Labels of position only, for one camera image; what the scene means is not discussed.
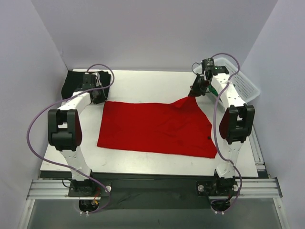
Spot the aluminium frame rail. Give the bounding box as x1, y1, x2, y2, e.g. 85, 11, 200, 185
27, 178, 283, 199

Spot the green t shirt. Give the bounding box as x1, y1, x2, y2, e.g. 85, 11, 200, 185
207, 83, 236, 97

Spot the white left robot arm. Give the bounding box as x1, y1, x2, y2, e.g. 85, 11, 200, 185
48, 71, 111, 197

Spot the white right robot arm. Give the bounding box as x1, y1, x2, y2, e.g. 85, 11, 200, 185
188, 57, 255, 195

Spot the white plastic basket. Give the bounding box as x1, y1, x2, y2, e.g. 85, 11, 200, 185
192, 57, 260, 112

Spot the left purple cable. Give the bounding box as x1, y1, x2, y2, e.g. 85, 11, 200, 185
26, 63, 116, 213

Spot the folded black t shirt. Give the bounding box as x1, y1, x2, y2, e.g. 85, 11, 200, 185
61, 71, 112, 99

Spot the purple cable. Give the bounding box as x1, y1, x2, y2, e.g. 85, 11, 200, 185
26, 63, 116, 213
209, 52, 244, 213

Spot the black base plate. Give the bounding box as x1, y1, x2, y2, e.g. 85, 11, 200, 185
62, 174, 239, 213

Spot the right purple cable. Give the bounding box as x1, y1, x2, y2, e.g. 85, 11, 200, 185
209, 52, 244, 213

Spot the red t shirt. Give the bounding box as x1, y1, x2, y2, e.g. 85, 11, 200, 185
97, 97, 217, 158

